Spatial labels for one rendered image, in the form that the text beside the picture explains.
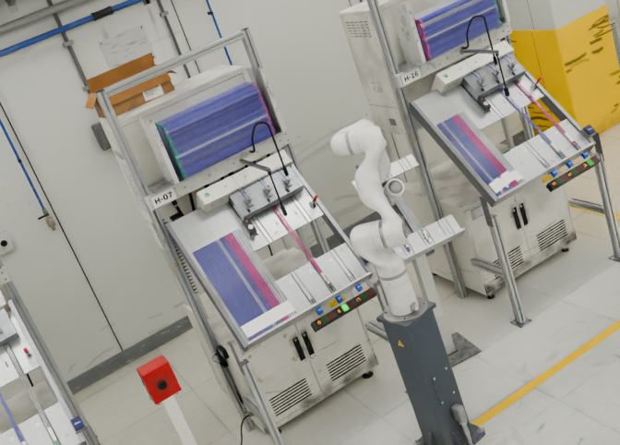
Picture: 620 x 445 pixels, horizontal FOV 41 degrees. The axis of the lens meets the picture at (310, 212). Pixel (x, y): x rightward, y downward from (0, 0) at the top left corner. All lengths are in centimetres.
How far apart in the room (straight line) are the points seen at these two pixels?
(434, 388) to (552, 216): 165
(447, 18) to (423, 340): 179
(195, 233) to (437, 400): 133
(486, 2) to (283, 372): 221
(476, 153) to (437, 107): 34
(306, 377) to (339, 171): 211
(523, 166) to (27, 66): 289
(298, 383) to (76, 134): 211
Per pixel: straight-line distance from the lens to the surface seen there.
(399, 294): 337
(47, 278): 535
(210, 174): 390
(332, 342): 421
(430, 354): 352
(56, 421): 360
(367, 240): 327
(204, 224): 389
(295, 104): 569
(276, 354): 408
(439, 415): 365
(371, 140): 327
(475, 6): 456
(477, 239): 455
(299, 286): 376
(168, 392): 372
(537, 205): 479
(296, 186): 394
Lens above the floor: 240
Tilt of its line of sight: 21 degrees down
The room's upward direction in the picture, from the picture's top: 20 degrees counter-clockwise
